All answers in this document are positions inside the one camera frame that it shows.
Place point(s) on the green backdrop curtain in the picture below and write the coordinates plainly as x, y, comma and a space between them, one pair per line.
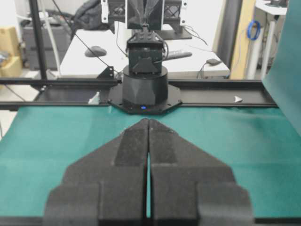
283, 81

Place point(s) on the black computer mouse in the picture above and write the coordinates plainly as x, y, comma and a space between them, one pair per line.
95, 51

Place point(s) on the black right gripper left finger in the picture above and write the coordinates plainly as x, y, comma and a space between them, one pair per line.
106, 187

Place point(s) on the white desk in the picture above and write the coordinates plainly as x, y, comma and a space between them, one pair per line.
139, 54

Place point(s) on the cardboard box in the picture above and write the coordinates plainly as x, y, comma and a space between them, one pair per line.
10, 56

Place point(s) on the black keyboard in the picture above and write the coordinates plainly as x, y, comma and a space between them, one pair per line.
177, 54

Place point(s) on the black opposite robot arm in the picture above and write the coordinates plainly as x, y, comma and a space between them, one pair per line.
148, 175

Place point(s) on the green table cloth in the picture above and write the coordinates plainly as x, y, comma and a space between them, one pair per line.
260, 144

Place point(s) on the black aluminium frame rail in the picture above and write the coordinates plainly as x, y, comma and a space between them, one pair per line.
104, 92

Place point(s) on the black vertical frame post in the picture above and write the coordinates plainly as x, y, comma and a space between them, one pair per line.
38, 38

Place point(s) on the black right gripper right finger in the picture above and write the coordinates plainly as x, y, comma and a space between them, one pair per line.
190, 187

